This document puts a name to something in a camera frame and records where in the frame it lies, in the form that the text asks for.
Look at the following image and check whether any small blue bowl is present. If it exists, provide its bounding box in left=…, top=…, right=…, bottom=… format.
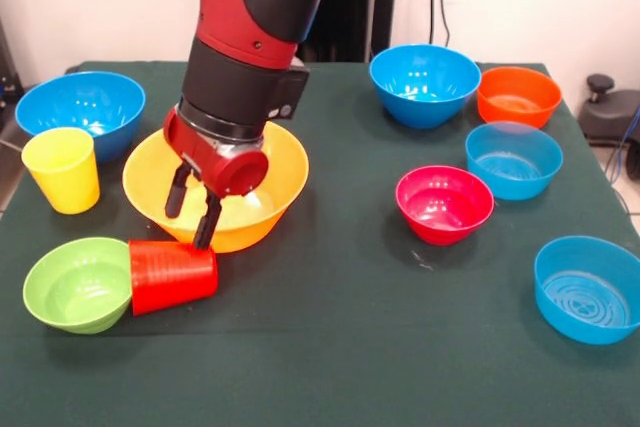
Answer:
left=464, top=121, right=565, bottom=202
left=533, top=235, right=640, bottom=346

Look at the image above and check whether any orange bowl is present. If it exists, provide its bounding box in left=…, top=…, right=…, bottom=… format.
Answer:
left=476, top=66, right=564, bottom=130

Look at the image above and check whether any large yellow bowl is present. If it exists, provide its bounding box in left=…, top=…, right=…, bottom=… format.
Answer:
left=122, top=120, right=310, bottom=254

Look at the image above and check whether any blue cable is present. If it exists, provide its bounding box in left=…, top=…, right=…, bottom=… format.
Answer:
left=604, top=111, right=640, bottom=188

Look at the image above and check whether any green bowl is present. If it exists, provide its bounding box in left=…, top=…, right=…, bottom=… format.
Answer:
left=22, top=237, right=134, bottom=336

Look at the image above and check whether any black equipment case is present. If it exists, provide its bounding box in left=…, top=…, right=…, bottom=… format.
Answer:
left=0, top=16, right=25, bottom=106

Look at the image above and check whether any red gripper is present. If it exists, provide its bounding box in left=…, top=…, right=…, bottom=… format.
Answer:
left=163, top=104, right=270, bottom=251

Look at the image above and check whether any yellow cup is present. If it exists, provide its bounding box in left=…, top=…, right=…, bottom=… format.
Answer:
left=21, top=127, right=101, bottom=215

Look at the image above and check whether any dark green tablecloth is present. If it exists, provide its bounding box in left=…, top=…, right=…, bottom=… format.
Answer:
left=0, top=60, right=640, bottom=427

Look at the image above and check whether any red cup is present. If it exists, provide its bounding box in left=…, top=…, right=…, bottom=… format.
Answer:
left=128, top=239, right=219, bottom=317

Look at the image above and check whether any large blue bowl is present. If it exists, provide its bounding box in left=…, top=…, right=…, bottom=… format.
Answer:
left=368, top=43, right=483, bottom=130
left=14, top=70, right=147, bottom=164

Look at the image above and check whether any pink bowl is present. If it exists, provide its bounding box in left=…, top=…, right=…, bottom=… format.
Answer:
left=394, top=165, right=496, bottom=247

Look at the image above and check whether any black stand base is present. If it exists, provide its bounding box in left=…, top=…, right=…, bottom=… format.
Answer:
left=578, top=73, right=640, bottom=148
left=0, top=86, right=31, bottom=148

